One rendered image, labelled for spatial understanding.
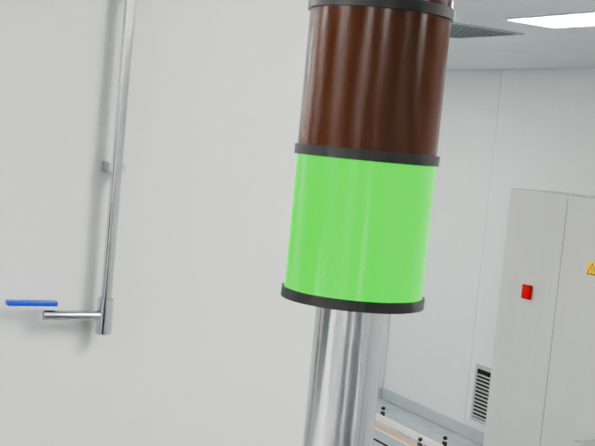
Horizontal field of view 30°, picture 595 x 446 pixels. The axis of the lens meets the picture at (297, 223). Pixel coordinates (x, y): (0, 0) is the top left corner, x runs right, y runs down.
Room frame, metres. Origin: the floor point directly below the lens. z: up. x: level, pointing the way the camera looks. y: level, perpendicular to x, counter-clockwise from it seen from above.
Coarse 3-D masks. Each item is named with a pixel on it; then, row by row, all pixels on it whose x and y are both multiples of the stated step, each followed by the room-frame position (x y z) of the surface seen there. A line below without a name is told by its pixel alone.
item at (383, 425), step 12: (384, 408) 5.31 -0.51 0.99; (384, 420) 5.23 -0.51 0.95; (384, 432) 5.09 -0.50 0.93; (396, 432) 5.02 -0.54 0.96; (408, 432) 5.05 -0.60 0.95; (384, 444) 5.05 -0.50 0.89; (396, 444) 4.97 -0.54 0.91; (408, 444) 4.92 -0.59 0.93; (420, 444) 4.79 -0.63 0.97; (432, 444) 4.88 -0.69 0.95; (444, 444) 4.85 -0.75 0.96
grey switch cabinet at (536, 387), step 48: (528, 192) 7.76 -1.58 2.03; (528, 240) 7.71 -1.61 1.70; (576, 240) 7.29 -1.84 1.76; (528, 288) 7.61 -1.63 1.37; (576, 288) 7.24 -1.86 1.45; (528, 336) 7.61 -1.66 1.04; (576, 336) 7.19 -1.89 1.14; (528, 384) 7.56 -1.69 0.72; (576, 384) 7.15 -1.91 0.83; (528, 432) 7.51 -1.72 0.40; (576, 432) 7.11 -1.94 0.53
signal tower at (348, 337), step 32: (320, 0) 0.38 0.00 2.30; (352, 0) 0.37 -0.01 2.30; (384, 0) 0.36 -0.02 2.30; (416, 0) 0.37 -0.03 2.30; (384, 160) 0.36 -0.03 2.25; (416, 160) 0.37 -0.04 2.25; (288, 288) 0.38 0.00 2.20; (320, 320) 0.38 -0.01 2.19; (352, 320) 0.38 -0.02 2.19; (384, 320) 0.39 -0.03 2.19; (320, 352) 0.38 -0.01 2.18; (352, 352) 0.38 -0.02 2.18; (320, 384) 0.38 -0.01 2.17; (352, 384) 0.38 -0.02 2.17; (320, 416) 0.38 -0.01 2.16; (352, 416) 0.38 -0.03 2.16
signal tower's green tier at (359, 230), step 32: (320, 160) 0.37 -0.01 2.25; (352, 160) 0.37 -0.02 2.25; (320, 192) 0.37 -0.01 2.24; (352, 192) 0.36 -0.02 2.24; (384, 192) 0.37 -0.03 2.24; (416, 192) 0.37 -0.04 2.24; (320, 224) 0.37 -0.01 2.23; (352, 224) 0.36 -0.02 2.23; (384, 224) 0.37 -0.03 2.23; (416, 224) 0.37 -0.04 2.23; (288, 256) 0.38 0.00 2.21; (320, 256) 0.37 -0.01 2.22; (352, 256) 0.36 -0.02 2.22; (384, 256) 0.37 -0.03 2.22; (416, 256) 0.37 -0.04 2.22; (320, 288) 0.37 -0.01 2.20; (352, 288) 0.36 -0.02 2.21; (384, 288) 0.37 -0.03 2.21; (416, 288) 0.38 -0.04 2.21
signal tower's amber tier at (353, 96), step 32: (320, 32) 0.38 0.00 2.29; (352, 32) 0.37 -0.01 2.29; (384, 32) 0.36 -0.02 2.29; (416, 32) 0.37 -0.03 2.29; (448, 32) 0.38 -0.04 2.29; (320, 64) 0.37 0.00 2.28; (352, 64) 0.37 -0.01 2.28; (384, 64) 0.36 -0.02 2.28; (416, 64) 0.37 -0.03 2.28; (320, 96) 0.37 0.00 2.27; (352, 96) 0.37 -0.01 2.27; (384, 96) 0.36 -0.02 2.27; (416, 96) 0.37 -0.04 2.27; (320, 128) 0.37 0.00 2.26; (352, 128) 0.37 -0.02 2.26; (384, 128) 0.36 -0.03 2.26; (416, 128) 0.37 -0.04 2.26
